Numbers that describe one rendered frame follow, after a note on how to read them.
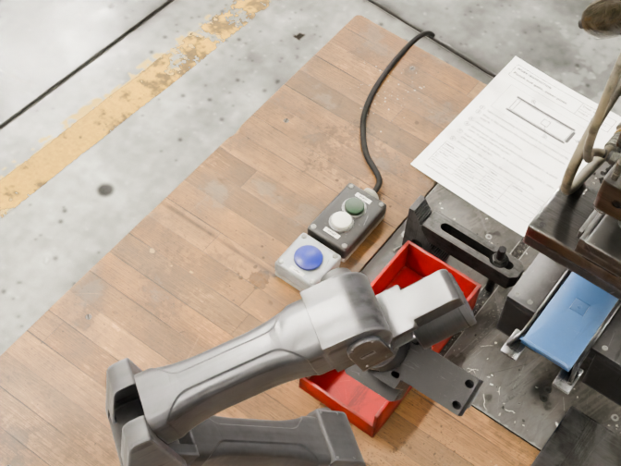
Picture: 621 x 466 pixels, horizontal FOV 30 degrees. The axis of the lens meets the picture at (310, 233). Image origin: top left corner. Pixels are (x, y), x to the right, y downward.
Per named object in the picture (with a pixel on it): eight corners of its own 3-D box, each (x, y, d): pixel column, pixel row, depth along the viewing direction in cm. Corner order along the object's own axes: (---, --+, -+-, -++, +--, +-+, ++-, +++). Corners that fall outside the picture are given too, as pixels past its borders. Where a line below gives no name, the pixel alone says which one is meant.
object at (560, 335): (515, 349, 148) (519, 337, 146) (573, 270, 156) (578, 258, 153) (563, 379, 146) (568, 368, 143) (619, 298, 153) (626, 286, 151)
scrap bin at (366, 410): (298, 386, 153) (299, 365, 148) (403, 263, 165) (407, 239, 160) (372, 438, 149) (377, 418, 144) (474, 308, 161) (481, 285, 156)
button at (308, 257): (287, 265, 162) (288, 257, 160) (304, 247, 164) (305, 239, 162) (310, 280, 160) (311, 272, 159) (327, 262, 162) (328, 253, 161)
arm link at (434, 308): (452, 271, 120) (419, 222, 110) (486, 339, 116) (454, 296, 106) (355, 321, 122) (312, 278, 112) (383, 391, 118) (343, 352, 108)
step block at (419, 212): (401, 244, 167) (408, 207, 160) (412, 231, 168) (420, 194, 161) (439, 267, 165) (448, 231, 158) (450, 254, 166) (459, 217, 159)
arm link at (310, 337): (355, 252, 110) (68, 384, 112) (389, 331, 106) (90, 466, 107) (383, 305, 121) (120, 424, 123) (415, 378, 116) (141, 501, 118)
